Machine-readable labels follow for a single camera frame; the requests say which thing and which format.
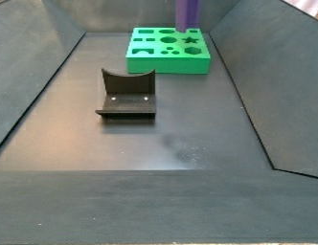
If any black curved holder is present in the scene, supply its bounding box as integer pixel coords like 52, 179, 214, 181
97, 69, 158, 117

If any green foam shape board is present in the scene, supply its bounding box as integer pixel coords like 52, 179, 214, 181
127, 27, 212, 75

